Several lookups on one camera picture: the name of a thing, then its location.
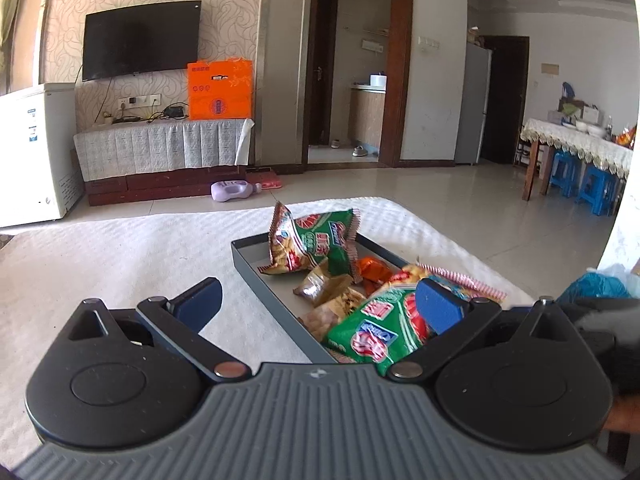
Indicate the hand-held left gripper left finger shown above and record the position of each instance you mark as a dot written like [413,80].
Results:
[200,302]

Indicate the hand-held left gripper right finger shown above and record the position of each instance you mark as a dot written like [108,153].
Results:
[440,307]

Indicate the green shrimp chip bag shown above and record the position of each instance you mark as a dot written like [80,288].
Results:
[380,332]
[315,240]

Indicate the grey shallow box tray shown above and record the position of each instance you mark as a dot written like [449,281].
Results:
[270,285]

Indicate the orange snack bar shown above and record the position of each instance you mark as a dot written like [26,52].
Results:
[375,272]

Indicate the brown gold snack packet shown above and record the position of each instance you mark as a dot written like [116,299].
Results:
[322,285]

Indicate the clear peanut packet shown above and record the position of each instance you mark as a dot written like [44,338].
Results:
[320,322]

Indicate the teal plastic bag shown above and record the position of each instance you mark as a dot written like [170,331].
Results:
[592,286]

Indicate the purple bottle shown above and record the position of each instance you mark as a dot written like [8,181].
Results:
[232,191]

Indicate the dark wooden TV cabinet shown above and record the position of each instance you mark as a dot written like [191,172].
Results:
[165,186]

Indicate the red floor mat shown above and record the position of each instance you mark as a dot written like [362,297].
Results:
[265,180]

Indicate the white lace cloth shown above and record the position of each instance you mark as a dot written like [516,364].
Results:
[160,147]

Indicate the blue plastic stool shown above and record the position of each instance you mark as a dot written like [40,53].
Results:
[600,190]
[564,175]

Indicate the grey shoe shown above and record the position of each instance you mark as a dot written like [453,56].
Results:
[360,151]

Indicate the black router box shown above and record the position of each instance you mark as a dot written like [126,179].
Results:
[175,112]

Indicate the kitchen counter cabinet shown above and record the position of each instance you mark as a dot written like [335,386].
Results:
[367,117]

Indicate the silver refrigerator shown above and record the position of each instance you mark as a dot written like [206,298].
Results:
[472,105]

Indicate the dining table with lace cloth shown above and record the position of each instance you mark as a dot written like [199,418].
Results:
[575,142]

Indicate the orange gift box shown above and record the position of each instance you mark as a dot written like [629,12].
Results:
[220,90]

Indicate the dark plain door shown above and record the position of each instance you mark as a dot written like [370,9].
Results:
[507,100]

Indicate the white chest freezer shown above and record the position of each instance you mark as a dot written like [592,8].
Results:
[35,155]

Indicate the white pot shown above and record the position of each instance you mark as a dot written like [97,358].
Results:
[378,80]

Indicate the pile of table clutter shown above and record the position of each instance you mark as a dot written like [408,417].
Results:
[585,115]

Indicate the dark wooden kitchen door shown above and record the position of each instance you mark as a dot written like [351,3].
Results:
[322,70]

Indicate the black flat television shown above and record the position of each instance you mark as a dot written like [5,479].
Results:
[140,40]

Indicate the beige tied curtain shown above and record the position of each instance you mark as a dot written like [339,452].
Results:
[12,15]

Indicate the wall socket strip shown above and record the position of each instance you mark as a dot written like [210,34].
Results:
[140,100]

